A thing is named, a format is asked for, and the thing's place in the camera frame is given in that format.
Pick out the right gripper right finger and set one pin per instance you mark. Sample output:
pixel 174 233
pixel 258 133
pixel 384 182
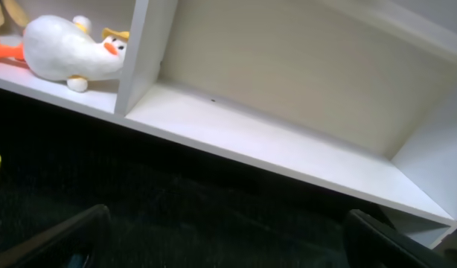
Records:
pixel 381 245

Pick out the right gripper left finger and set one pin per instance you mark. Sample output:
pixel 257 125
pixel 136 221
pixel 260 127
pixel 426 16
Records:
pixel 46 245

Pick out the yellow plush duck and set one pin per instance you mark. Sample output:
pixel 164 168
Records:
pixel 16 11

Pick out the white plush duck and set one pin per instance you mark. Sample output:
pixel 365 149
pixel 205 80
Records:
pixel 64 52

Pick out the white shelf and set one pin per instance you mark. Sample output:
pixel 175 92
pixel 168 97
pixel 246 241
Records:
pixel 251 137

